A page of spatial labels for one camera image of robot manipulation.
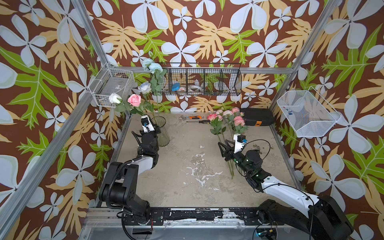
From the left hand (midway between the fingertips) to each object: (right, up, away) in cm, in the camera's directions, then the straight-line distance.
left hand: (148, 116), depth 82 cm
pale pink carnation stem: (+51, +5, +29) cm, 59 cm away
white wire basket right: (+90, +2, 0) cm, 90 cm away
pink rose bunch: (+58, -4, +22) cm, 63 cm away
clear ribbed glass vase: (+4, -14, +21) cm, 25 cm away
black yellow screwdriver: (+32, -1, +32) cm, 45 cm away
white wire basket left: (-19, +22, +9) cm, 31 cm away
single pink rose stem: (+46, +4, +31) cm, 56 cm away
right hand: (+40, -14, -4) cm, 43 cm away
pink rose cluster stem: (+59, +6, +30) cm, 66 cm away
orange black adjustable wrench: (+25, +2, +36) cm, 44 cm away
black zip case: (+77, +3, +32) cm, 83 cm away
